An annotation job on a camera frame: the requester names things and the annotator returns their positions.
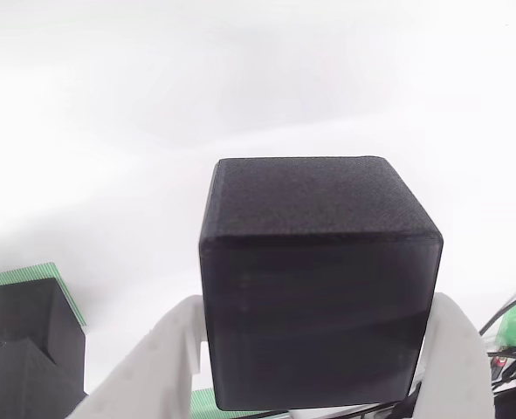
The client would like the black cube block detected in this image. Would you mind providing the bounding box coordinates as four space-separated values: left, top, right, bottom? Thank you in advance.
198 155 444 414
0 277 87 396

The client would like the green striped tape square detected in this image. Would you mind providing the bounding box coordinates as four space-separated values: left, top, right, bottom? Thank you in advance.
0 261 88 327

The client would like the red white black servo cable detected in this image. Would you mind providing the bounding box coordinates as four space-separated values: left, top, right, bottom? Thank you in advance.
486 344 516 394

